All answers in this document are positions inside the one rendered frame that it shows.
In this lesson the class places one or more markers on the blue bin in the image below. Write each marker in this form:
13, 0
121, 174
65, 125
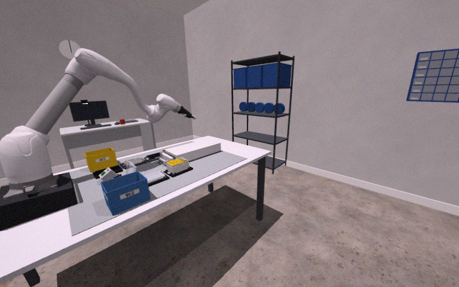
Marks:
125, 192

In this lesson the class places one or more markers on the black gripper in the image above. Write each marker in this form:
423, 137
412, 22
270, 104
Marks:
186, 113

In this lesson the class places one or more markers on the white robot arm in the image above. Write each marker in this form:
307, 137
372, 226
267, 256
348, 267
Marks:
23, 153

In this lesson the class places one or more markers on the grey bench mat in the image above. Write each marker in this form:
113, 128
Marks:
93, 209

